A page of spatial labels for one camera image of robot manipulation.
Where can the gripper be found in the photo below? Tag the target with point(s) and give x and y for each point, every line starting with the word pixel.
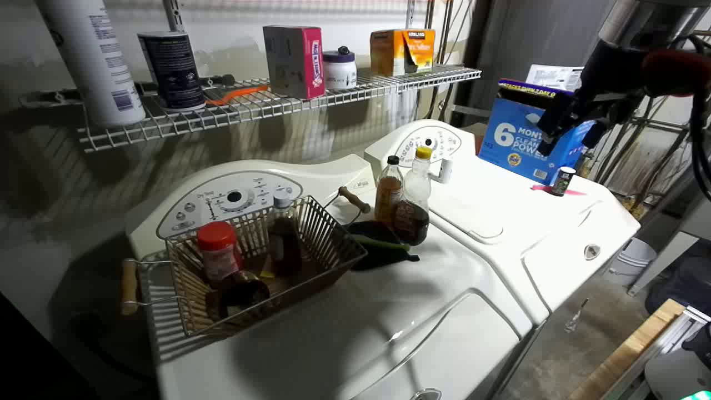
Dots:
pixel 611 72

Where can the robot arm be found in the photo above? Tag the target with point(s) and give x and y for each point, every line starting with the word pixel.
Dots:
pixel 639 22

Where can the white washing machine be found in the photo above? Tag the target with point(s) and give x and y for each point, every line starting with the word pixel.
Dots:
pixel 500 205

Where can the washing machine door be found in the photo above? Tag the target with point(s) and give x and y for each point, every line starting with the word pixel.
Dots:
pixel 577 261

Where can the white paper packet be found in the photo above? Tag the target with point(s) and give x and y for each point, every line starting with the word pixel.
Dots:
pixel 555 76

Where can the small black can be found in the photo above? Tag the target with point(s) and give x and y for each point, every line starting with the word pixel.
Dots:
pixel 562 182

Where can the blue cardboard box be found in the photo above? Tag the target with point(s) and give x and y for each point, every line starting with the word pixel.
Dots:
pixel 516 144

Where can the pink paper strip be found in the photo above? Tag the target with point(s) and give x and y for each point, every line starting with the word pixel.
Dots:
pixel 577 192

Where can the white plastic fitting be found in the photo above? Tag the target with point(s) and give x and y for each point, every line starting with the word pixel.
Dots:
pixel 443 171

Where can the white bucket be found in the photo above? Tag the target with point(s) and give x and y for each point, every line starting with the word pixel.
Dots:
pixel 630 261

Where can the syrup bottle with yellow cap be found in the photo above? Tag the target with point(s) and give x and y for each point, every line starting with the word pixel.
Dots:
pixel 414 214

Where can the orange cardboard box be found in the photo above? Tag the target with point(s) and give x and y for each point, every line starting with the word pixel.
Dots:
pixel 397 53

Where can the brown bottle with black cap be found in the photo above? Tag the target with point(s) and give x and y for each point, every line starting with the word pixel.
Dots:
pixel 387 194

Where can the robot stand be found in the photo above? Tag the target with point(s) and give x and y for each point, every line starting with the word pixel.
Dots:
pixel 627 355

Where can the black and green cloth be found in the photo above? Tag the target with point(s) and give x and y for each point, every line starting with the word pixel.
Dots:
pixel 375 253

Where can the white jar with purple lid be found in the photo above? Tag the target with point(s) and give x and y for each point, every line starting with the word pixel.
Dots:
pixel 340 69

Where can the dryer door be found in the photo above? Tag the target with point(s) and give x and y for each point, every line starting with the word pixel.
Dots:
pixel 444 355

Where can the pink and grey box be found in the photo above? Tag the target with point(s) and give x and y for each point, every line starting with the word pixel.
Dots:
pixel 294 61

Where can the white dryer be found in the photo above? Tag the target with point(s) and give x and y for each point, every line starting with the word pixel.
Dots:
pixel 355 322

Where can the dark bottle with grey cap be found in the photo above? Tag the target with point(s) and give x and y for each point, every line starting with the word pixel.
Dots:
pixel 284 241

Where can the dark glass jar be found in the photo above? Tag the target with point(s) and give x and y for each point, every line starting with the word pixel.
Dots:
pixel 244 291

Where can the jar with red lid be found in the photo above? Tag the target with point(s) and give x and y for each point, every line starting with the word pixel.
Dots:
pixel 219 253

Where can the dark blue canister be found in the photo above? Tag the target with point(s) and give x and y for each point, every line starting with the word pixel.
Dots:
pixel 173 69

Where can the tall white spray can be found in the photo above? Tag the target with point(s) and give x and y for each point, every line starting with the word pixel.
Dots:
pixel 97 61

